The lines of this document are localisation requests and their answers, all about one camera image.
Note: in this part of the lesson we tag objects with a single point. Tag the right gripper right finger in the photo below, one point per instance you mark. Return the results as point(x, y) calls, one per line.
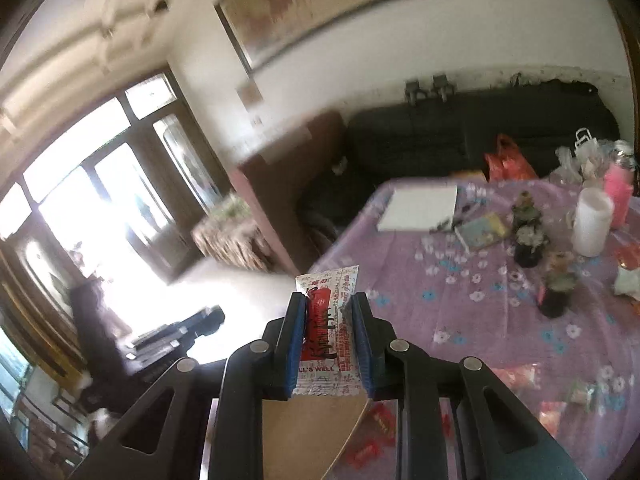
point(451, 417)

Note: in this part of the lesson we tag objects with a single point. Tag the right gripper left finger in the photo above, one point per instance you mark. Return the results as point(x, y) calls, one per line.
point(163, 435)

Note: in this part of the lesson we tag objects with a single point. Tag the red white snack sachet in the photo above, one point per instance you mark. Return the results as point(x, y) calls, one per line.
point(328, 365)

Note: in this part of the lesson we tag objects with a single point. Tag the cardboard box tray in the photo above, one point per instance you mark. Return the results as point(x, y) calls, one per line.
point(303, 437)

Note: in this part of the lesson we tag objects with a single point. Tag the black pot figurine near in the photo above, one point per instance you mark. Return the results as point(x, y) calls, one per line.
point(557, 286)

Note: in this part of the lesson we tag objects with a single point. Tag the black pot figurine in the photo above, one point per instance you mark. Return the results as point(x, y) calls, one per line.
point(557, 286)
point(528, 234)

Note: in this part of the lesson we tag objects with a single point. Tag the purple floral tablecloth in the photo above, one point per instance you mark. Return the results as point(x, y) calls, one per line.
point(454, 303)

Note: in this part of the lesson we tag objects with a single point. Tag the brown armchair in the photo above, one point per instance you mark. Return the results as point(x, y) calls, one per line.
point(272, 180)

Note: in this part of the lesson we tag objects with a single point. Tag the black pot figurine far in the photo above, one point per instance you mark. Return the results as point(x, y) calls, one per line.
point(528, 234)

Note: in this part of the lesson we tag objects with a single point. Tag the small colourful booklet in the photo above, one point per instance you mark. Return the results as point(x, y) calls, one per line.
point(481, 232)

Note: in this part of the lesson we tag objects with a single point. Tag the white plastic jar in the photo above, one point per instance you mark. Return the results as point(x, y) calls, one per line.
point(592, 222)

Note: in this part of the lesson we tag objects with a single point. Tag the white paper pad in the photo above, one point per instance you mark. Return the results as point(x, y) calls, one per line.
point(422, 208)

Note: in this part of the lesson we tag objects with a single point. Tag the red plastic bag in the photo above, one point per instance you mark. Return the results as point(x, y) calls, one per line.
point(507, 162)

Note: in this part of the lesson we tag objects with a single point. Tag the pink water bottle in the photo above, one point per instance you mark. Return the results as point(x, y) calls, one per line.
point(619, 181)

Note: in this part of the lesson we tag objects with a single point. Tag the black sofa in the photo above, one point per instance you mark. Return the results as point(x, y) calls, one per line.
point(435, 138)

